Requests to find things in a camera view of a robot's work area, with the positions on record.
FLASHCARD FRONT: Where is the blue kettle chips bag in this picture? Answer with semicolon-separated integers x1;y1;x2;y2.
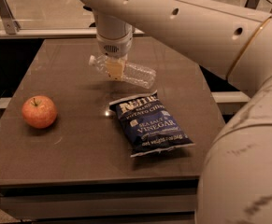
109;91;193;158

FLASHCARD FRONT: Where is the grey table drawer unit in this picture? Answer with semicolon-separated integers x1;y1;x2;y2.
0;179;198;220

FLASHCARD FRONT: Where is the clear plastic water bottle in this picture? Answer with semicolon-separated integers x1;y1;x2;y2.
89;55;156;89

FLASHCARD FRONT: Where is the left metal glass bracket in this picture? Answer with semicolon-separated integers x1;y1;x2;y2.
0;0;21;35

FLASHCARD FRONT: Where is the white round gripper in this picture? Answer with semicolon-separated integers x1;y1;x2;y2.
96;33;133;81

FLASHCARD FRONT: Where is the black office chair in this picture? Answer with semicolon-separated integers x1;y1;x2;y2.
83;5;95;28

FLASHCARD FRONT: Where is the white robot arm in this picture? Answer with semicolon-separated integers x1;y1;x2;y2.
81;0;272;224

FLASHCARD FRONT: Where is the red yellow apple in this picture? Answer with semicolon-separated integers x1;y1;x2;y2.
21;95;58;129

